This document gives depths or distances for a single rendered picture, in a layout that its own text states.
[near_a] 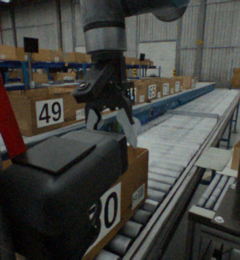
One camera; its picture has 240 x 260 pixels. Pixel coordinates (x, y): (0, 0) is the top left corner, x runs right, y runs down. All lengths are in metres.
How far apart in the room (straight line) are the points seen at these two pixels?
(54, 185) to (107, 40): 0.37
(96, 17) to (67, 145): 0.35
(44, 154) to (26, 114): 0.83
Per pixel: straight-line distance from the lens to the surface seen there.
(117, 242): 0.63
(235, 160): 1.08
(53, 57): 7.56
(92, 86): 0.45
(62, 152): 0.19
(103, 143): 0.21
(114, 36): 0.50
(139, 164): 0.67
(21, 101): 1.03
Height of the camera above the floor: 1.15
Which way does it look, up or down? 16 degrees down
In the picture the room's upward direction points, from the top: straight up
